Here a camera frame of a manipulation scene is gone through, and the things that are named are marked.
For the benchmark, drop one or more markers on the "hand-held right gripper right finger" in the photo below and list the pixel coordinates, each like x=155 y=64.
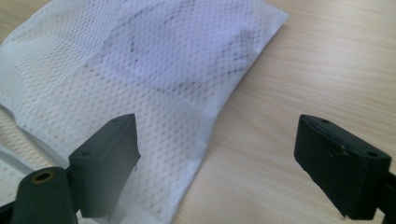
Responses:
x=342 y=174

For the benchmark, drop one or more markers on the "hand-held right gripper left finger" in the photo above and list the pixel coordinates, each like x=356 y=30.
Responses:
x=102 y=161

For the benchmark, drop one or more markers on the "white mesh laundry bag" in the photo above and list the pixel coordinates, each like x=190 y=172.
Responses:
x=149 y=71

